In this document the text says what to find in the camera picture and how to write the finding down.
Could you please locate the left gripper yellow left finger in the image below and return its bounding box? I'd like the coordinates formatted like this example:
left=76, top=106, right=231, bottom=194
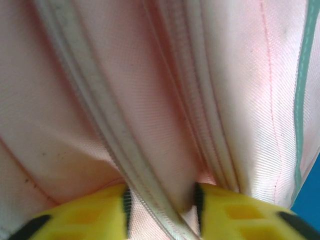
left=9, top=183, right=132, bottom=240

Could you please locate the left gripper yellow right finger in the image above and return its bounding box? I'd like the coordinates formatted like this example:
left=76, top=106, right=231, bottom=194
left=194, top=182, right=320, bottom=240

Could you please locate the pink backpack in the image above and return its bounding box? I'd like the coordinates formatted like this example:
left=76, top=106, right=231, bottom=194
left=0, top=0, right=320, bottom=240

